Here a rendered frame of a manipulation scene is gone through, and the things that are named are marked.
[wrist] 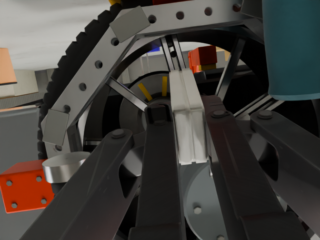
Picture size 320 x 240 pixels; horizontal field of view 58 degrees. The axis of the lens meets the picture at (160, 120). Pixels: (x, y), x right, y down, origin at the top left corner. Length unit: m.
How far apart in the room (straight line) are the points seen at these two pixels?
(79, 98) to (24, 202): 0.20
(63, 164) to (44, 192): 0.27
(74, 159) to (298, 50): 0.28
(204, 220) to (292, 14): 0.27
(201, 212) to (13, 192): 0.33
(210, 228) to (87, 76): 0.29
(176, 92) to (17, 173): 0.43
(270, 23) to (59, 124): 0.34
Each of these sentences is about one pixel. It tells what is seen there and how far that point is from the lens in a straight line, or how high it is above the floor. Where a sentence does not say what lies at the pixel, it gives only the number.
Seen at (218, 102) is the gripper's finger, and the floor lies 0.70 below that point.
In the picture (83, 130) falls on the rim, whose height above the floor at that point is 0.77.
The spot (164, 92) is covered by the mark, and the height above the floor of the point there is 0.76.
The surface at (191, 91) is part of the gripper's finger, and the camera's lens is 0.15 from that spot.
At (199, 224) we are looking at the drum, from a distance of 0.38.
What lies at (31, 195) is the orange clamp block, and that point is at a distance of 0.55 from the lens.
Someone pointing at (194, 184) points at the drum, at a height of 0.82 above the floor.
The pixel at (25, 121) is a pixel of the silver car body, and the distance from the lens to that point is 1.02.
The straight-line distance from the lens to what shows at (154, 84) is 1.03.
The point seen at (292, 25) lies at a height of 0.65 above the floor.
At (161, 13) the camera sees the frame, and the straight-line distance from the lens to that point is 0.48.
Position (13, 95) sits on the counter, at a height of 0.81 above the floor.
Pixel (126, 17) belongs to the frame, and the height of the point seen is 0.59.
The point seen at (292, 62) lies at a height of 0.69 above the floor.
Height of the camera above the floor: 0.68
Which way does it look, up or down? 10 degrees up
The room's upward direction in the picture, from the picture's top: 172 degrees clockwise
